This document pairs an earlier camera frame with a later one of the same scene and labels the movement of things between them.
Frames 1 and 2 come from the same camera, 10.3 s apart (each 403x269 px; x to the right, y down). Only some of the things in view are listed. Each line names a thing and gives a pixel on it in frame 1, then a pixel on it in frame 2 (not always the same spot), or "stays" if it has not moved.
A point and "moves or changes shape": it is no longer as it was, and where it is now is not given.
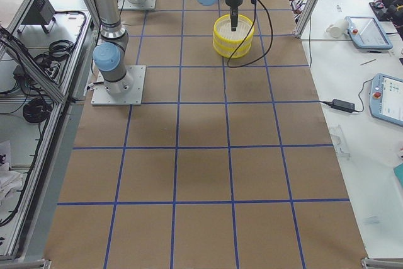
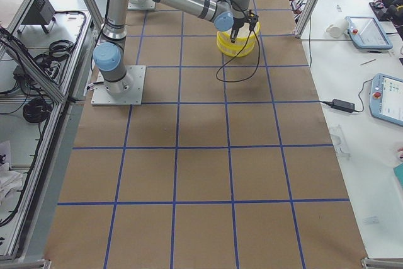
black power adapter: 343,106 stays
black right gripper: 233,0 to 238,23
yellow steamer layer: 222,29 moves or changes shape
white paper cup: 337,28 stays
